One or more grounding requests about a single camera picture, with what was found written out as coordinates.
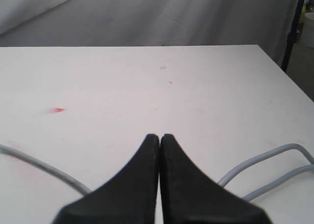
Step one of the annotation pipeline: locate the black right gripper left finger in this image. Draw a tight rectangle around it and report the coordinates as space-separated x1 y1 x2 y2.
53 134 159 224

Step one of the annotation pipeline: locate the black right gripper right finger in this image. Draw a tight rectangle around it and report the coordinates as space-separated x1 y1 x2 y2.
159 134 270 224

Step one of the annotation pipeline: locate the black vertical stand pole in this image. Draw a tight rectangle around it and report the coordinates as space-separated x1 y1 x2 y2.
281 0 304 73

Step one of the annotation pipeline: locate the grey backdrop cloth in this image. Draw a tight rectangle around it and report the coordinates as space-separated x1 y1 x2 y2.
0 0 298 64

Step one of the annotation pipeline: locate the grey power cable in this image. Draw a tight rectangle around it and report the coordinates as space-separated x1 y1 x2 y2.
0 143 314 202

